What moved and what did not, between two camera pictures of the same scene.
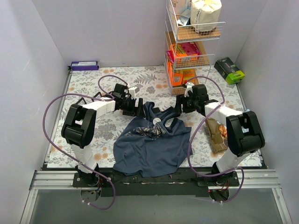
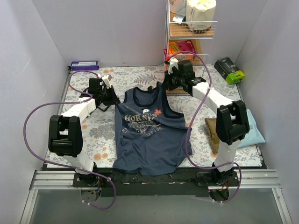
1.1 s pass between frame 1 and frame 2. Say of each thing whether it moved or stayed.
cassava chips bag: stayed
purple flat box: stayed
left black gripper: moved
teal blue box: moved
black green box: stayed
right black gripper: moved
